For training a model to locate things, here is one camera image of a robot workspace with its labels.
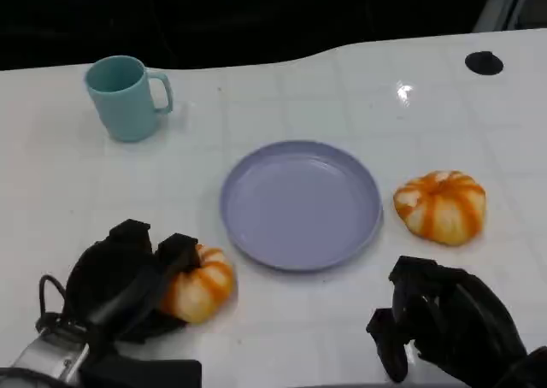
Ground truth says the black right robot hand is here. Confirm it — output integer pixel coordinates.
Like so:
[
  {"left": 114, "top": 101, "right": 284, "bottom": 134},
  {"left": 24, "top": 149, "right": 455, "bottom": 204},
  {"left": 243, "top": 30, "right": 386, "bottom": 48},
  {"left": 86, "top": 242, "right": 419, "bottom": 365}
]
[{"left": 366, "top": 255, "right": 529, "bottom": 385}]

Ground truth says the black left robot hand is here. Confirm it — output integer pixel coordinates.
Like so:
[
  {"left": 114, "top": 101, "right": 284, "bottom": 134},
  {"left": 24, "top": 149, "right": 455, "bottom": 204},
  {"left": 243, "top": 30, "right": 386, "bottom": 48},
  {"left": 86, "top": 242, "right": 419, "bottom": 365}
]
[{"left": 63, "top": 219, "right": 200, "bottom": 347}]

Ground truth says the orange and white bread roll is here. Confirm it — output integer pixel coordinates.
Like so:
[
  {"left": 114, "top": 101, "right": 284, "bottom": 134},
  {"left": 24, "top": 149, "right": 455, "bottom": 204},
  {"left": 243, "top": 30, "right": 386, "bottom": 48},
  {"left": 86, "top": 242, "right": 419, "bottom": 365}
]
[
  {"left": 392, "top": 170, "right": 487, "bottom": 247},
  {"left": 158, "top": 244, "right": 237, "bottom": 324}
]

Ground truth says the pale green mug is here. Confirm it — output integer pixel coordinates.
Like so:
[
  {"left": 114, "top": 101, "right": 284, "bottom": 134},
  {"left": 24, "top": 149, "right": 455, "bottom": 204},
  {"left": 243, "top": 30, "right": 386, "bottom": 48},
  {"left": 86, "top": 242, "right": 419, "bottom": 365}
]
[{"left": 84, "top": 55, "right": 174, "bottom": 144}]

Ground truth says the lilac plate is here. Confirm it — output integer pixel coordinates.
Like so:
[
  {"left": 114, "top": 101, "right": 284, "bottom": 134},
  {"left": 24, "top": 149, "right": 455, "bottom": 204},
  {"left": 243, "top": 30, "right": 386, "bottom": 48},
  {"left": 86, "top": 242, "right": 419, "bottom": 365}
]
[{"left": 220, "top": 139, "right": 383, "bottom": 273}]

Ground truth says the black table grommet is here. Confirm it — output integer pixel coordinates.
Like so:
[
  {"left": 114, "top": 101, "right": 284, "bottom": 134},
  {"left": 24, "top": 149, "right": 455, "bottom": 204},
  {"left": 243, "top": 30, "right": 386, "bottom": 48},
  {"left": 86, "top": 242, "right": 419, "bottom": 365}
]
[{"left": 464, "top": 50, "right": 505, "bottom": 77}]

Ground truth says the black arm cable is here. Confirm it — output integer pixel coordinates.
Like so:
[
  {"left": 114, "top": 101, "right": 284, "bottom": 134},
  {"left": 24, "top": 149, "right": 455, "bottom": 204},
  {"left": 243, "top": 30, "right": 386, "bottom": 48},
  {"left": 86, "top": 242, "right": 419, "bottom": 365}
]
[{"left": 34, "top": 273, "right": 72, "bottom": 332}]

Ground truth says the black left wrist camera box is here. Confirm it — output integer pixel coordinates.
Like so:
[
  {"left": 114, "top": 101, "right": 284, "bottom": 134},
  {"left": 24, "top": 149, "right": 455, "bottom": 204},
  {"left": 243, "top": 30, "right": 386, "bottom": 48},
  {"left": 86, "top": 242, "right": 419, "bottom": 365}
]
[{"left": 79, "top": 357, "right": 203, "bottom": 388}]

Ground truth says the grey metal frame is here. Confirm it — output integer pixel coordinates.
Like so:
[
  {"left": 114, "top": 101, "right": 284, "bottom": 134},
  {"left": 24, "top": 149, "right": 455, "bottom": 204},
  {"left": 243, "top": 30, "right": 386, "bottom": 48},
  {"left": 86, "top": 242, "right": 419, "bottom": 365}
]
[{"left": 472, "top": 0, "right": 535, "bottom": 33}]

